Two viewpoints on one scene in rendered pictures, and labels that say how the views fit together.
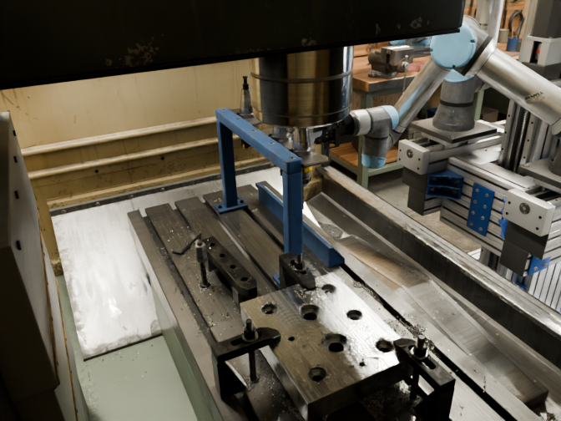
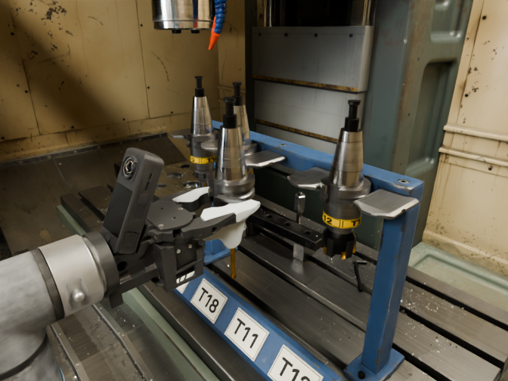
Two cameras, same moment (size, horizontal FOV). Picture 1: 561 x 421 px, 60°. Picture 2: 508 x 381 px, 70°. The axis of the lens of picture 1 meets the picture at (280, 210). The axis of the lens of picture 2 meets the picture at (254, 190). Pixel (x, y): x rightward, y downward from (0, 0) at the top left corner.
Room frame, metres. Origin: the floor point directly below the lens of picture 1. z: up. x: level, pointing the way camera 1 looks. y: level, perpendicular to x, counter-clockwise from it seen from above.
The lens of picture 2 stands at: (1.77, -0.14, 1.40)
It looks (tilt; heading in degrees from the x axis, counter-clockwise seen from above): 24 degrees down; 164
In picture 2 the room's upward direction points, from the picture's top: straight up
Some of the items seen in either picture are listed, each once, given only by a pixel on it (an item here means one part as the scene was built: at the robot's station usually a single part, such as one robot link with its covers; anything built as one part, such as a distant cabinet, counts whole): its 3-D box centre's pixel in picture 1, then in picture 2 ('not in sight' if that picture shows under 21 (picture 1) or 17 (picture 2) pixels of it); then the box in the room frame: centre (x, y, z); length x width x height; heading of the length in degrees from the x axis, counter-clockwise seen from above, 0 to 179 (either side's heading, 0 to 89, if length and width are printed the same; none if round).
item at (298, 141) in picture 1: (301, 133); (200, 114); (1.09, -0.06, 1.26); 0.04 x 0.04 x 0.07
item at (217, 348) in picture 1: (247, 352); not in sight; (0.68, 0.07, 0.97); 0.13 x 0.03 x 0.15; 116
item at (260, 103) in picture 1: (300, 75); (184, 2); (0.77, -0.04, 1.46); 0.16 x 0.16 x 0.12
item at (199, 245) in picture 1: (202, 264); (298, 215); (0.99, 0.20, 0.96); 0.03 x 0.03 x 0.13
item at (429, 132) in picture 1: (455, 131); not in sight; (1.76, -0.67, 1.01); 0.36 x 0.22 x 0.06; 116
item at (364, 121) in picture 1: (356, 122); (75, 274); (1.42, -0.24, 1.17); 0.08 x 0.05 x 0.08; 26
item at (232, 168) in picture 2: not in sight; (230, 152); (1.33, -0.05, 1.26); 0.04 x 0.04 x 0.07
